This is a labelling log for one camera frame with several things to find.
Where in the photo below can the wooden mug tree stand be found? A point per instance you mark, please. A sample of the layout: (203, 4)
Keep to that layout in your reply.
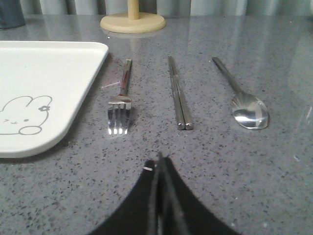
(133, 21)

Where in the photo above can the cream rabbit serving tray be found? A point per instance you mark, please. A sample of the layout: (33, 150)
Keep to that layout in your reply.
(42, 87)

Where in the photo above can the blue enamel mug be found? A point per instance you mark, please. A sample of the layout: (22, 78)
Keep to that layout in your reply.
(11, 15)

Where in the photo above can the silver metal chopstick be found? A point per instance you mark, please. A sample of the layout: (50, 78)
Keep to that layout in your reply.
(184, 107)
(177, 105)

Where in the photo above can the grey pleated curtain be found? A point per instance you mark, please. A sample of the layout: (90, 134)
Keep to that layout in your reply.
(171, 7)

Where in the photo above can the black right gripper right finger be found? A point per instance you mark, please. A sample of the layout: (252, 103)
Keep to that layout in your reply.
(180, 212)

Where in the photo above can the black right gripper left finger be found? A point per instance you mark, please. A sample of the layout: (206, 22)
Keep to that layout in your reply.
(137, 215)

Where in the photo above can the silver metal spoon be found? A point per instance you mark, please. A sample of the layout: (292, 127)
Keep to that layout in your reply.
(248, 110)

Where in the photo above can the silver metal fork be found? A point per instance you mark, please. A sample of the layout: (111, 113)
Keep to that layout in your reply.
(120, 105)

